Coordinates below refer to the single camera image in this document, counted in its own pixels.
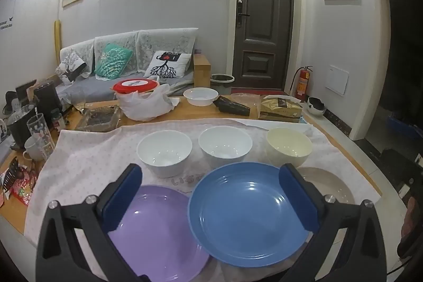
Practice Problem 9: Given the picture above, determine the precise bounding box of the black and white pillow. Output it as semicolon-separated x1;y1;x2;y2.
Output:
54;49;88;82

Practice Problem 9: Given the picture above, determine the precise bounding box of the black grinder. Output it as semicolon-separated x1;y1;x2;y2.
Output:
33;81;63;129

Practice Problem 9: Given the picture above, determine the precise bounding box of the white wall panel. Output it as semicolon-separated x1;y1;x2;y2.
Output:
325;64;350;91

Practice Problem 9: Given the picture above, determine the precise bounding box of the white shallow bowl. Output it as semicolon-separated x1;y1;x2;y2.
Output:
183;87;219;107

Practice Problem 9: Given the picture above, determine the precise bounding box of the clear plastic container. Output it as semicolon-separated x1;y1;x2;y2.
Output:
230;93;261;107

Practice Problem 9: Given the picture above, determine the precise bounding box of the small spice bottle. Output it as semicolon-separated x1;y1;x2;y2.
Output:
51;109;66;131

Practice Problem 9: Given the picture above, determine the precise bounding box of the purple plate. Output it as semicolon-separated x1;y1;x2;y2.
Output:
107;184;212;282

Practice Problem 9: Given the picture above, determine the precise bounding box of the door handle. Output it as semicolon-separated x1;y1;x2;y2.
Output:
237;0;250;28

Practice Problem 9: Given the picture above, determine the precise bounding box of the white tree print pillow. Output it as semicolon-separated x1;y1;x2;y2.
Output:
144;51;192;78

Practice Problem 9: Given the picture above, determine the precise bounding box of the teal patterned pillow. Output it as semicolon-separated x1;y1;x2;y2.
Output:
94;43;134;79

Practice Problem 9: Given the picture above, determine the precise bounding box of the white mug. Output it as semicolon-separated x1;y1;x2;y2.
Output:
22;136;45;161

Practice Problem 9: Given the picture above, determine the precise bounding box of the gold paper bag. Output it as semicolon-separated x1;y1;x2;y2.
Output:
258;95;303;123

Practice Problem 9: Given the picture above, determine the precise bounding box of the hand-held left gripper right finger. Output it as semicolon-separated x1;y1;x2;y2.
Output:
278;163;387;282

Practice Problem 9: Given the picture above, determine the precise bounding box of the glass tray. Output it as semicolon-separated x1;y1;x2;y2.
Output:
74;104;121;132

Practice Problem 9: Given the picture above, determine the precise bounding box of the printed drinking glass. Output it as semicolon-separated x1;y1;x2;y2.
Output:
26;113;56;160

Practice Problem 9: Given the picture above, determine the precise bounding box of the dark brown door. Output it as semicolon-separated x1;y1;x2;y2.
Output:
232;0;294;91

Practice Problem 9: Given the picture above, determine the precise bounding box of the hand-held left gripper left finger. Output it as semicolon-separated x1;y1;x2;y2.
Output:
36;164;151;282

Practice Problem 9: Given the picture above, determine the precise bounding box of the blue plate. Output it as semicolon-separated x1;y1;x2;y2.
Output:
188;162;319;267

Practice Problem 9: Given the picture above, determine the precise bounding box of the yellow rolled mat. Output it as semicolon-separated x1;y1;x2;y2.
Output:
54;20;62;68

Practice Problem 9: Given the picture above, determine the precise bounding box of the beige plate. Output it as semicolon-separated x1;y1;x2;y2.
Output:
296;166;356;205

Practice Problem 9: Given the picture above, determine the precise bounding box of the white plastic bag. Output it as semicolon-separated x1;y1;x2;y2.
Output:
118;84;181;121

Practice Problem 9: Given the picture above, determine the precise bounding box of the grey sofa with lace cover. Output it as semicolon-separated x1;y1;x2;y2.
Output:
54;27;199;102

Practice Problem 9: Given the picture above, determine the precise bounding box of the black kettle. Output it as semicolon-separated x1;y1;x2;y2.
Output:
5;104;37;150

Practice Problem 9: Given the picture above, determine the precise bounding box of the white deep bowl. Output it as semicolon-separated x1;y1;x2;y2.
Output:
198;126;253;168
136;131;193;178

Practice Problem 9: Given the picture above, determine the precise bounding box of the cream bowl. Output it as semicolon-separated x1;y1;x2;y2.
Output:
266;127;313;168

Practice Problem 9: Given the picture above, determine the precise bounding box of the round trash bin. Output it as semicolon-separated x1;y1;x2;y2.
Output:
210;73;236;89

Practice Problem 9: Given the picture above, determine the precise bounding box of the black hair claw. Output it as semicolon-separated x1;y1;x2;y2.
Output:
3;158;25;193

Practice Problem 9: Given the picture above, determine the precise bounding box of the red fire extinguisher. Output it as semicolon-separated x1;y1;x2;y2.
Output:
290;66;313;101

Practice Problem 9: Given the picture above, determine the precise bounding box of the pink dotted table cloth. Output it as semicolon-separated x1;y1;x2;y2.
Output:
25;118;382;282

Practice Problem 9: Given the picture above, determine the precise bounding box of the red doormat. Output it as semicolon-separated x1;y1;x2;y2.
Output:
230;88;289;97

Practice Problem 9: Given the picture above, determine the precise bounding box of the red snack packet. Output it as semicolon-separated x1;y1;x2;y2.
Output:
10;171;40;205

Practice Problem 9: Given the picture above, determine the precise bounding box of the black bag roll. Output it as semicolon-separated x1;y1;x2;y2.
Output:
213;96;251;117

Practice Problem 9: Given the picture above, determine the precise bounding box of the red lidded container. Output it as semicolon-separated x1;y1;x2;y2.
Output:
112;78;160;96

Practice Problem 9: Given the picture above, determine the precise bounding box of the white and black round object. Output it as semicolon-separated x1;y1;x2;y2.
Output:
307;97;327;117

